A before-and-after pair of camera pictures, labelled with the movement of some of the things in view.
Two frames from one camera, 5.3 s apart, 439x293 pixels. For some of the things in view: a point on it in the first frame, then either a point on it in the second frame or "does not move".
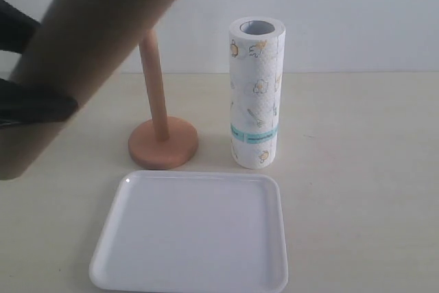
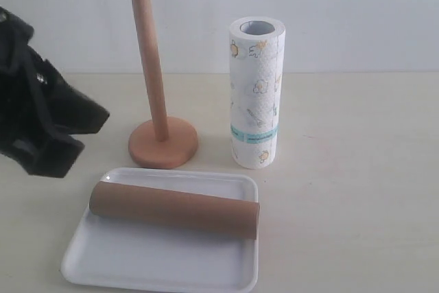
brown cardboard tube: (97, 14) → (186, 210)
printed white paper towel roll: (256, 49) does not move
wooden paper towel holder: (164, 142) does not move
